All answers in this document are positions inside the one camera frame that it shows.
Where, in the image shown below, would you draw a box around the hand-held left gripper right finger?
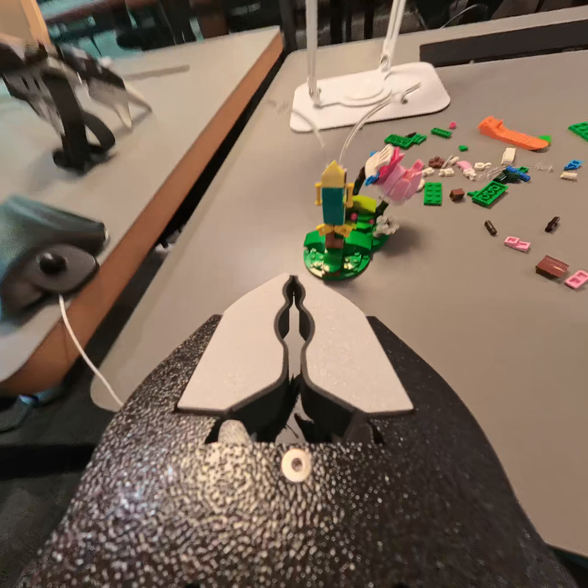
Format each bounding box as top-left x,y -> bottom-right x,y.
294,277 -> 414,416

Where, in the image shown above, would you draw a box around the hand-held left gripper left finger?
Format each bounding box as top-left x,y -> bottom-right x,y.
177,274 -> 295,413

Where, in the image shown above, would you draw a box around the toy brick flower model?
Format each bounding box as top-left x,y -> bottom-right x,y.
302,144 -> 425,282

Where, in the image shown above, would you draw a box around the grey desk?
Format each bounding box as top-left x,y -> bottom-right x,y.
90,7 -> 588,559

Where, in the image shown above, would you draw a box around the scattered loose toy bricks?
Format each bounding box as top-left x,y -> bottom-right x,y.
383,120 -> 588,290

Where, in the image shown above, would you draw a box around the dark grey device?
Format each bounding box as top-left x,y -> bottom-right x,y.
0,195 -> 109,318

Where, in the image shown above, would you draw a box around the wood-edged grey table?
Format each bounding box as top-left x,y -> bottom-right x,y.
0,28 -> 283,396

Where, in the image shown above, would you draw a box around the wooden book stand white base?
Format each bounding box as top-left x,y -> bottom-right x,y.
289,0 -> 452,134

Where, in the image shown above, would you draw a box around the orange brick separator tool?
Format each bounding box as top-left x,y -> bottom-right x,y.
478,116 -> 551,151

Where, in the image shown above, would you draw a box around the black gripper on stand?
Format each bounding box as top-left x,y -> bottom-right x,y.
0,39 -> 152,173

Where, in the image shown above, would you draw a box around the white cable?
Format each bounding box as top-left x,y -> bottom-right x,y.
58,294 -> 124,409

